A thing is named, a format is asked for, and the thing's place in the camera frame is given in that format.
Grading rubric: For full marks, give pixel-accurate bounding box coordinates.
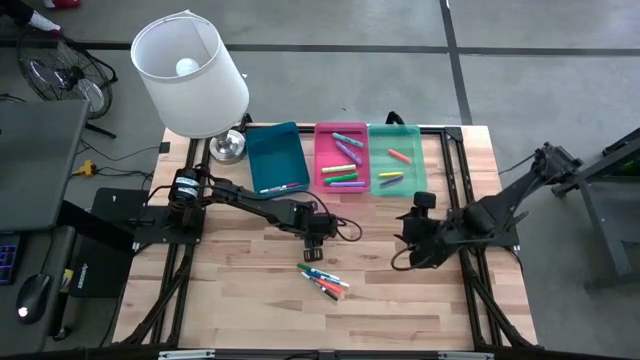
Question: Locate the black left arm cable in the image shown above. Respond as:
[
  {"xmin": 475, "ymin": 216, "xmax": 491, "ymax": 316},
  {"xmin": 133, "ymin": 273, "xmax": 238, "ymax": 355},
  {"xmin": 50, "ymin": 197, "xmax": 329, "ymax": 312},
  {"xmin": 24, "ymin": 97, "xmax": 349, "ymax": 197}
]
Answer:
[{"xmin": 319, "ymin": 197, "xmax": 365, "ymax": 244}]

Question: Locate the teal chunky highlighter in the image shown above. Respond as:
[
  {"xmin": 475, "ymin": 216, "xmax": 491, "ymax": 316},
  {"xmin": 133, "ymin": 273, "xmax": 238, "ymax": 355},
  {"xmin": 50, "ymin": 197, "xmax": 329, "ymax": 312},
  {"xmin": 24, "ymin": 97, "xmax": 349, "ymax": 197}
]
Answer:
[{"xmin": 331, "ymin": 131, "xmax": 366, "ymax": 149}]

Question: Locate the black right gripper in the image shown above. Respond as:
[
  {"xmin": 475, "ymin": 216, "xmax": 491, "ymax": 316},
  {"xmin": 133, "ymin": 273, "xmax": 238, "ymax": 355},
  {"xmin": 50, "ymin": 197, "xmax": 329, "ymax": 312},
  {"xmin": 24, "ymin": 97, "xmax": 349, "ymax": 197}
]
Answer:
[{"xmin": 399, "ymin": 191, "xmax": 454, "ymax": 270}]

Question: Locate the dark grey desk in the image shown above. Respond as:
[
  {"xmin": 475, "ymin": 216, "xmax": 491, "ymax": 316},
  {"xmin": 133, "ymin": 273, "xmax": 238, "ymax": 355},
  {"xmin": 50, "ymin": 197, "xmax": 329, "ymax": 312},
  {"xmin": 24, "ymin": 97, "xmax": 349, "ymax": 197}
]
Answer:
[{"xmin": 0, "ymin": 224, "xmax": 77, "ymax": 357}]

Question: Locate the yellow power plug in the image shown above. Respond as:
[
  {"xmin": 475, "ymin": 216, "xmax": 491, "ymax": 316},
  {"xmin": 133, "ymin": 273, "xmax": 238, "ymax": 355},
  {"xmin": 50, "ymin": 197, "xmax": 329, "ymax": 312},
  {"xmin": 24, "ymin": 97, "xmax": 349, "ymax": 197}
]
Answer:
[{"xmin": 71, "ymin": 159, "xmax": 98, "ymax": 178}]

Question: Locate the black metal stand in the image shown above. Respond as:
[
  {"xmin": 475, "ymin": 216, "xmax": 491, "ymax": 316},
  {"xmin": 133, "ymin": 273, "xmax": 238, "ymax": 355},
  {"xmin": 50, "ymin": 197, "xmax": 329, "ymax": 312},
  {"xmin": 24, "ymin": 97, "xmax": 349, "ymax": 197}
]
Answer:
[{"xmin": 549, "ymin": 127, "xmax": 640, "ymax": 292}]

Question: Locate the black floor fan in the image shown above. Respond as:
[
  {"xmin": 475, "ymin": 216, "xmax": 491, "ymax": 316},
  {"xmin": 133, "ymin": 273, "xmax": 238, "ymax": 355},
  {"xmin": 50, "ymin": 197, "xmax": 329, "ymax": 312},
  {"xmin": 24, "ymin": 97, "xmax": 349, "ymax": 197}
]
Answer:
[{"xmin": 16, "ymin": 28, "xmax": 120, "ymax": 140}]

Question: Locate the black equipment case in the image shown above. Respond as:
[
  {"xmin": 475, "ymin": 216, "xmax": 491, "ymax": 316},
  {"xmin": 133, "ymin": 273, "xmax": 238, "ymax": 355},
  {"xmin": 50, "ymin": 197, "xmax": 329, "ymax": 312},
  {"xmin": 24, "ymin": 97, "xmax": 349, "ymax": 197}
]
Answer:
[{"xmin": 68, "ymin": 233, "xmax": 135, "ymax": 300}]

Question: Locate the white shade table lamp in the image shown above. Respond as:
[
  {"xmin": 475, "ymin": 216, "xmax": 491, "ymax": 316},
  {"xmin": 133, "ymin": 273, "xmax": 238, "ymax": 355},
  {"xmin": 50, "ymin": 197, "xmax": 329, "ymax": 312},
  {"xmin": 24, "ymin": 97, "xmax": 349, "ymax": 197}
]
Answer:
[{"xmin": 130, "ymin": 9, "xmax": 251, "ymax": 165}]

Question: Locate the black keyboard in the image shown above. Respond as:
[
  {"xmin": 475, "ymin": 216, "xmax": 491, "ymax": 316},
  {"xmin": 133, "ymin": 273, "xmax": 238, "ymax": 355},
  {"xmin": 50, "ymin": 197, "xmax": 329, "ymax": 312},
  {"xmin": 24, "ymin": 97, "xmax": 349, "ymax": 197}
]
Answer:
[{"xmin": 0, "ymin": 233, "xmax": 23, "ymax": 287}]

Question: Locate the black computer mouse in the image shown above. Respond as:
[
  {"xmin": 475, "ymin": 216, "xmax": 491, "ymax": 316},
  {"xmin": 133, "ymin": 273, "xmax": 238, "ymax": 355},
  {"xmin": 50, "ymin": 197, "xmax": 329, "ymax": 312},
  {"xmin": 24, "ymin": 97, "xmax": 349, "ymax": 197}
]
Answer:
[{"xmin": 14, "ymin": 272, "xmax": 53, "ymax": 326}]

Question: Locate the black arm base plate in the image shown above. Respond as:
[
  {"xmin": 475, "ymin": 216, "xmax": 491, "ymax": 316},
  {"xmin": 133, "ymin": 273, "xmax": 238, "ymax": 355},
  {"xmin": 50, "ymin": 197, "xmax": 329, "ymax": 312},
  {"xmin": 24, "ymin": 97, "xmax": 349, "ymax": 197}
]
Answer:
[
  {"xmin": 132, "ymin": 204, "xmax": 206, "ymax": 246},
  {"xmin": 451, "ymin": 198, "xmax": 522, "ymax": 250}
]

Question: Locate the grey flat panel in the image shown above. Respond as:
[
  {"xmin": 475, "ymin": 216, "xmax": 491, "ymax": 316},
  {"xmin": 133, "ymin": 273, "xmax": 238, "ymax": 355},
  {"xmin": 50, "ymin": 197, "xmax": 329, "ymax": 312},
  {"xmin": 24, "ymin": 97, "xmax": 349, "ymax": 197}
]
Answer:
[{"xmin": 0, "ymin": 98, "xmax": 91, "ymax": 234}]

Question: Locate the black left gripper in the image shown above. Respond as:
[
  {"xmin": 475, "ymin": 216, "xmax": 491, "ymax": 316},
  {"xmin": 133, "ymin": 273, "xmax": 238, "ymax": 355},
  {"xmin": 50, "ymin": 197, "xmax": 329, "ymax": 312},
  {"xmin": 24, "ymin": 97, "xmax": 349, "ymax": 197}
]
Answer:
[{"xmin": 298, "ymin": 199, "xmax": 342, "ymax": 263}]

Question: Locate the black flat box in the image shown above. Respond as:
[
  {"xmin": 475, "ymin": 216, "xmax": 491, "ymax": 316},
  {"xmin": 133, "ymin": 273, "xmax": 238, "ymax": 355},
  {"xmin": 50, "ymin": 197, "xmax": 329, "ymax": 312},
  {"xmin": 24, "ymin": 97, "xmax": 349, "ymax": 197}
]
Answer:
[{"xmin": 92, "ymin": 187, "xmax": 151, "ymax": 224}]

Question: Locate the blue plastic bin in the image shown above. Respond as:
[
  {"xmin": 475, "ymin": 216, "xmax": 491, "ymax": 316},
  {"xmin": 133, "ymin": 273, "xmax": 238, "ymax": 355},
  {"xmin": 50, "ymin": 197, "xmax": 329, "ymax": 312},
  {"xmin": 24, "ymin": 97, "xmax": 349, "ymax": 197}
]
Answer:
[{"xmin": 244, "ymin": 121, "xmax": 312, "ymax": 201}]

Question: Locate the black dry erase marker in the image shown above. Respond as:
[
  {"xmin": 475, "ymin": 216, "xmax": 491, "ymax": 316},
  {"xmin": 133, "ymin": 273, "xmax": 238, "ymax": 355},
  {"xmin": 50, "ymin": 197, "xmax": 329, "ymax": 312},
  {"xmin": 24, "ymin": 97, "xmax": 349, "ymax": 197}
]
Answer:
[{"xmin": 301, "ymin": 272, "xmax": 340, "ymax": 302}]

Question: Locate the silver bracket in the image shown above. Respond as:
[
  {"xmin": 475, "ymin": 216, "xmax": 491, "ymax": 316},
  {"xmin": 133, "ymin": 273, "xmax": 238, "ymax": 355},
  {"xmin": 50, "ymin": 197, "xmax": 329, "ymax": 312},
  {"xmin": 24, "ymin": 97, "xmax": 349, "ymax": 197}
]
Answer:
[
  {"xmin": 437, "ymin": 350, "xmax": 497, "ymax": 360},
  {"xmin": 157, "ymin": 349, "xmax": 217, "ymax": 360}
]

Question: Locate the pink plastic bin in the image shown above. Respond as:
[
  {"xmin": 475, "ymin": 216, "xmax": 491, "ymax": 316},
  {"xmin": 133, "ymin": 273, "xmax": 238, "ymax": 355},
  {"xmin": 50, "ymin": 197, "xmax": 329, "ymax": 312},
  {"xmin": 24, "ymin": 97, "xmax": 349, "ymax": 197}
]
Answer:
[{"xmin": 313, "ymin": 121, "xmax": 372, "ymax": 195}]

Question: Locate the magenta dry erase marker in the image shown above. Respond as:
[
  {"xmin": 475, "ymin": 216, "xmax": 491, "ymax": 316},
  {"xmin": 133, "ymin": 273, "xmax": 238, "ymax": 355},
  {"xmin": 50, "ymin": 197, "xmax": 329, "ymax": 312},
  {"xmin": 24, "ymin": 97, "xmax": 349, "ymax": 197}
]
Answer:
[{"xmin": 258, "ymin": 182, "xmax": 303, "ymax": 195}]

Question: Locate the aqua plastic bin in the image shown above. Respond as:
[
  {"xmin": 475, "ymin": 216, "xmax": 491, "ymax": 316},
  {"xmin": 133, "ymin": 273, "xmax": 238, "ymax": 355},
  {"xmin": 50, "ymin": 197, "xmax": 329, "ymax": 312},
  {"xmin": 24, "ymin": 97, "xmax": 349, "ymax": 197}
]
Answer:
[{"xmin": 367, "ymin": 123, "xmax": 429, "ymax": 198}]

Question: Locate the black floor cable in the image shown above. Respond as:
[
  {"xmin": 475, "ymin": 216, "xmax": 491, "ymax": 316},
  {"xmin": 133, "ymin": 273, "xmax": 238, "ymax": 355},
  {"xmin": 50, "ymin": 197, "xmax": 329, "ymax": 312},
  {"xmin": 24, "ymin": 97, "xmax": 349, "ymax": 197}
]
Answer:
[{"xmin": 94, "ymin": 167, "xmax": 155, "ymax": 179}]

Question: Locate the green dry erase marker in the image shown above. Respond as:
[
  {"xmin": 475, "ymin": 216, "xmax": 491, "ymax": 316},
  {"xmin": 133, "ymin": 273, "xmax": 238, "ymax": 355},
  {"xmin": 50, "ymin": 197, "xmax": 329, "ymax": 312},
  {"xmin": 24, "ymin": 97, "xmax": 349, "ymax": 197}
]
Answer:
[{"xmin": 296, "ymin": 263, "xmax": 341, "ymax": 281}]

